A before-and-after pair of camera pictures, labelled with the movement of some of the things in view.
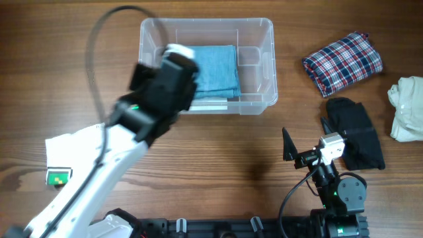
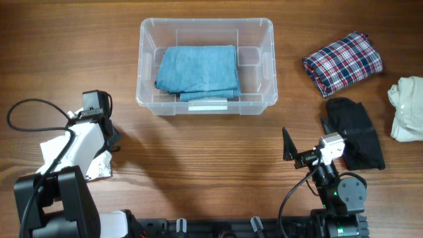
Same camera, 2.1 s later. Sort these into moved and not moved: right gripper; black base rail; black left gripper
Moved: black left gripper
Not moved: right gripper; black base rail
